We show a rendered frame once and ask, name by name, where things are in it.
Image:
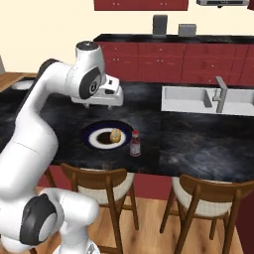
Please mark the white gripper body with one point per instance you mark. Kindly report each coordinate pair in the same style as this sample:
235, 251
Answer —
99, 98

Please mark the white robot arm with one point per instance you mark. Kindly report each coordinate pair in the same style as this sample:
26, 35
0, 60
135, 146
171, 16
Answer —
39, 132

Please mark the dark blue and white plate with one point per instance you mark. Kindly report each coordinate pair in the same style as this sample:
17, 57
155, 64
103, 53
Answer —
107, 135

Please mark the tan hot dog bun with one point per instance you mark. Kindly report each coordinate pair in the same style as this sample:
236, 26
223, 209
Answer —
115, 135

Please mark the red condiment bottle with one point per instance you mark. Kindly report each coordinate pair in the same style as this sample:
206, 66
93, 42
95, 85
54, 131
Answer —
135, 144

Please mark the red base cupboards run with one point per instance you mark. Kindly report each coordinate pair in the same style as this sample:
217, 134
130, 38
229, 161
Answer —
175, 63

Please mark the white sink basin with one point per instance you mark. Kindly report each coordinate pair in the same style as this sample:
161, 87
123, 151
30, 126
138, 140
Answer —
185, 99

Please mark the brown wooden chair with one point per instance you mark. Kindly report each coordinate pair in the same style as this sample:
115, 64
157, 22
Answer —
208, 201
50, 177
105, 188

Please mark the tall grey appliance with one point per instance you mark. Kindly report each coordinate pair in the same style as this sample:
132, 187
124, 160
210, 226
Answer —
159, 25

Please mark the grey toaster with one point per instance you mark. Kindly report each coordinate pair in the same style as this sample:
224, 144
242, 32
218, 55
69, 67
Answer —
187, 30

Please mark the grey sink tap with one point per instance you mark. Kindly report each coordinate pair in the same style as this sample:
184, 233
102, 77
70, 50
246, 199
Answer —
221, 94

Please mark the grey range hood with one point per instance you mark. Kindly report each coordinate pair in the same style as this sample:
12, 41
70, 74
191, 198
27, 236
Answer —
222, 2

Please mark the red wall cupboards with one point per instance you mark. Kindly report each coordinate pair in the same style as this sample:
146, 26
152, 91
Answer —
141, 4

